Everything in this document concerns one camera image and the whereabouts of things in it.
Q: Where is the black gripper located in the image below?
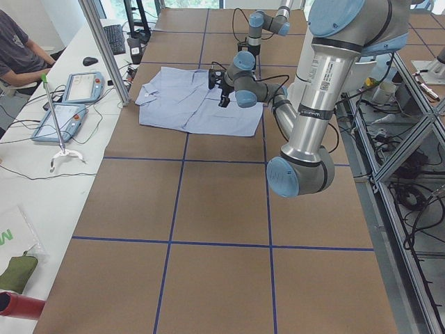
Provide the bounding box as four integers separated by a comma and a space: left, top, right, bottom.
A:
218, 79, 234, 106
247, 45, 260, 70

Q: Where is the light blue striped shirt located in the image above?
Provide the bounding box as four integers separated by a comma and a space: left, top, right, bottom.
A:
135, 67, 263, 136

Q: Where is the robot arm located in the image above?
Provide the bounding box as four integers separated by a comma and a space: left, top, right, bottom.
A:
244, 0, 294, 61
209, 1, 411, 198

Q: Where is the black labelled box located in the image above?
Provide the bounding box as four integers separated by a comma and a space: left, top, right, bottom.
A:
127, 38, 143, 65

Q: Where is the black keyboard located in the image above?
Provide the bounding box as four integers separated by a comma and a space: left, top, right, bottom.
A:
103, 24, 126, 55

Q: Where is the upper teach pendant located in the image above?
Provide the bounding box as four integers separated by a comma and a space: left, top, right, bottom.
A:
62, 72, 104, 104

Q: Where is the teach pendant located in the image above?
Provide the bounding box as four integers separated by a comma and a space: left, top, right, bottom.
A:
62, 72, 104, 104
31, 103, 88, 143

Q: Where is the black computer mouse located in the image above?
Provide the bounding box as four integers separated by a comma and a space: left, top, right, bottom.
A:
82, 56, 98, 67

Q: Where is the lower teach pendant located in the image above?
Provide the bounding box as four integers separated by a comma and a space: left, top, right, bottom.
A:
31, 103, 88, 143

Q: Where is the metal grabber stick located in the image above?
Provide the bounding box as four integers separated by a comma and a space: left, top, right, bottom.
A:
40, 72, 88, 173

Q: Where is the seated person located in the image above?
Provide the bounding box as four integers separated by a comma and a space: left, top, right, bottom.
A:
1, 10, 56, 87

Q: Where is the green pouch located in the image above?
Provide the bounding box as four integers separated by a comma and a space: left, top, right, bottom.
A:
1, 255, 38, 294

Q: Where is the red cylinder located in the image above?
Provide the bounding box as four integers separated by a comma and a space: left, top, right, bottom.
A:
1, 292, 46, 320

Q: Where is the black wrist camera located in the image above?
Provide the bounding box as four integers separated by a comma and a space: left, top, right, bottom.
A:
208, 69, 226, 90

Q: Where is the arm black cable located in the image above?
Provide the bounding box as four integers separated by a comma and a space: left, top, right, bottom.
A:
210, 61, 293, 116

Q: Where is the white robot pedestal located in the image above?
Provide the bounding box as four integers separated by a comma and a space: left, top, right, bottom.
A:
273, 31, 327, 124

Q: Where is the aluminium frame post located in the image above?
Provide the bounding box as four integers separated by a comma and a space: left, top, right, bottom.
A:
78, 0, 130, 106

